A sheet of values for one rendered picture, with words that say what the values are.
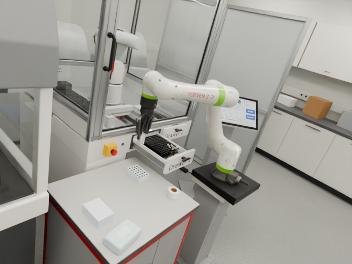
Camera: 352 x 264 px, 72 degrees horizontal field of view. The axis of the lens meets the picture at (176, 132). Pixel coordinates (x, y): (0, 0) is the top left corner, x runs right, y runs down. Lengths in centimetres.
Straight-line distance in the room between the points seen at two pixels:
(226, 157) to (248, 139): 154
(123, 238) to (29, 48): 78
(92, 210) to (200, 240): 97
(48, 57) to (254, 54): 253
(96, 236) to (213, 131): 97
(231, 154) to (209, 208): 42
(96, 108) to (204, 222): 108
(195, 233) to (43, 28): 160
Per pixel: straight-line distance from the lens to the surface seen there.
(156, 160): 155
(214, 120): 163
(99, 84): 134
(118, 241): 112
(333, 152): 419
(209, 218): 180
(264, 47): 306
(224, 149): 162
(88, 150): 148
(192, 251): 206
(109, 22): 129
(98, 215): 120
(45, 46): 88
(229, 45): 329
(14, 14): 87
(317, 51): 456
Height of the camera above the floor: 165
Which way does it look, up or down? 23 degrees down
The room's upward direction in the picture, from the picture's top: 16 degrees clockwise
